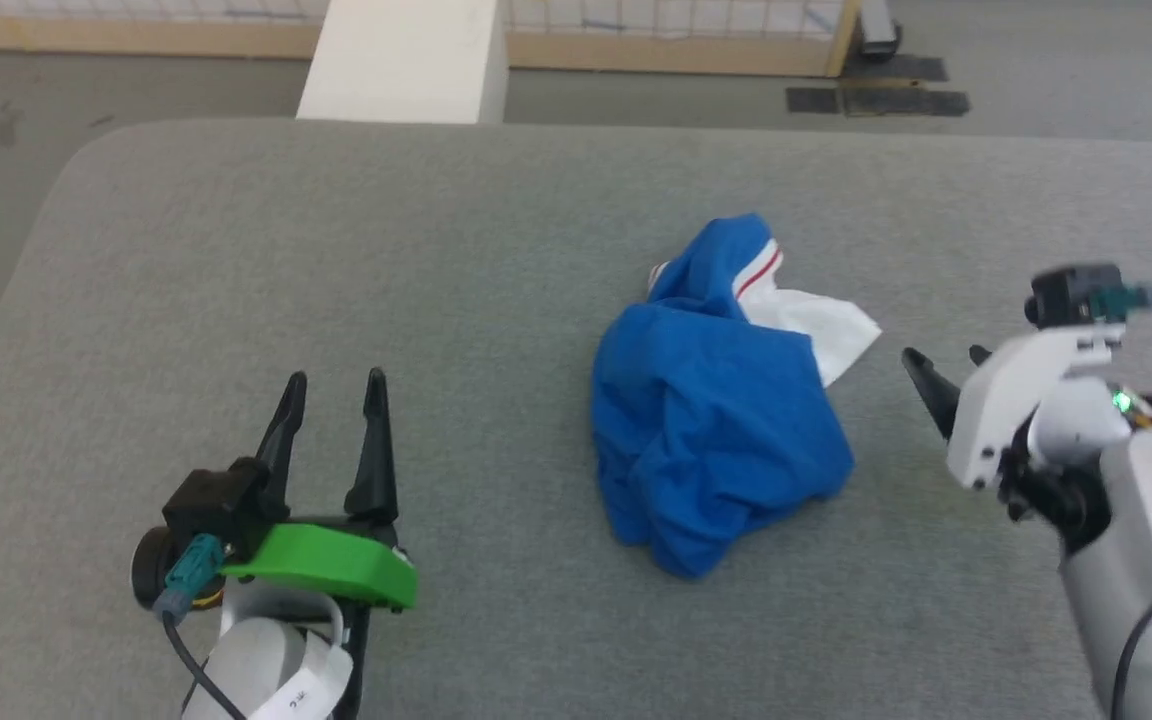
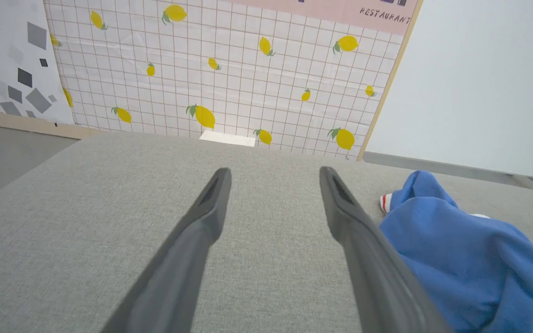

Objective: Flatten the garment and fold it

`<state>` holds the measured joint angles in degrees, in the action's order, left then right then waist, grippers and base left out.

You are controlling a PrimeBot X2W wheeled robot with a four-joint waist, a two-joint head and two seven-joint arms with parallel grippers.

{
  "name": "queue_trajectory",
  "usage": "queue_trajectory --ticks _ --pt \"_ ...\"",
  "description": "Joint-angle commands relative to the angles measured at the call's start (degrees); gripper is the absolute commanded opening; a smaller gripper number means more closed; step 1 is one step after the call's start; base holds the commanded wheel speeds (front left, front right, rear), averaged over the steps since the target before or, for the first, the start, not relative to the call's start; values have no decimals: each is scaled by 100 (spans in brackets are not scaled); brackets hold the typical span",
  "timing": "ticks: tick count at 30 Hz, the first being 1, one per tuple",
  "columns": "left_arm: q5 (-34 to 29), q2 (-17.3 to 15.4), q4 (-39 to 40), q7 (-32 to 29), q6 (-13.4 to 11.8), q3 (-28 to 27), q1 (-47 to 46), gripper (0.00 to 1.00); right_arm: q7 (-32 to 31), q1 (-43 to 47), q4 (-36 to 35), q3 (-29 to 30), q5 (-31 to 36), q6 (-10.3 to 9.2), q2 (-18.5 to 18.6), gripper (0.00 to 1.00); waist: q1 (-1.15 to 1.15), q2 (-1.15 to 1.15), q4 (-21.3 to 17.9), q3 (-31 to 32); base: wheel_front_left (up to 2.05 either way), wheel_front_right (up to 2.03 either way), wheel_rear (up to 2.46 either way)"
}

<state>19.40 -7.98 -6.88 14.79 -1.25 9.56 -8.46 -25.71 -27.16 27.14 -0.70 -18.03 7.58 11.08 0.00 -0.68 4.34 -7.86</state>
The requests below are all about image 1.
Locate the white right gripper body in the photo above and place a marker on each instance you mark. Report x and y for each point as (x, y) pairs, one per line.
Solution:
(1001, 400)

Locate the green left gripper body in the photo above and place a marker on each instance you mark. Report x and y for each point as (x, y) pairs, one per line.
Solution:
(326, 570)

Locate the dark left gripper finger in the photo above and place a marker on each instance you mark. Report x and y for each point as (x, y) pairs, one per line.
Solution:
(373, 460)
(281, 440)

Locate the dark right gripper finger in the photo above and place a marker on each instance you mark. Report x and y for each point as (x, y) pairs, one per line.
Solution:
(936, 392)
(981, 355)

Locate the blue garment white red trim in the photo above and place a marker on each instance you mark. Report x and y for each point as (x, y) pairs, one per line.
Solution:
(716, 420)

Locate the grey fabric sofa cushion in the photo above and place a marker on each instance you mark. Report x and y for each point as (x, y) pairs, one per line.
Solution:
(336, 280)

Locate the long black floor mat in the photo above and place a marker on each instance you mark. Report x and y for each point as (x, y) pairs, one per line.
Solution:
(906, 102)

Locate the medium black floor mat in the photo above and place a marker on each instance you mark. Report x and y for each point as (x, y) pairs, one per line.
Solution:
(896, 68)

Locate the small black floor mat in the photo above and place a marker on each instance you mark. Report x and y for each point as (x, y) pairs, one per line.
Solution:
(813, 100)

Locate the grey partition foot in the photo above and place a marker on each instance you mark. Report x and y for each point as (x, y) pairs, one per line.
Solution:
(878, 30)

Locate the white rectangular box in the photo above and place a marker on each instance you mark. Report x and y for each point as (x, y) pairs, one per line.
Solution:
(406, 60)

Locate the wood-framed lemon print partition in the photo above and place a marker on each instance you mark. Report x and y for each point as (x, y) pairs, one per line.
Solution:
(636, 52)

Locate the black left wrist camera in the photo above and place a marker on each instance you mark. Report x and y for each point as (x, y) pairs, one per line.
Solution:
(211, 500)

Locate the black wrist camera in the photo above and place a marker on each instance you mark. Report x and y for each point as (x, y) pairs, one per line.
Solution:
(1066, 295)
(211, 500)

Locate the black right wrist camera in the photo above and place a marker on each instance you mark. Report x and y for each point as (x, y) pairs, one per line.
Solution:
(1066, 295)

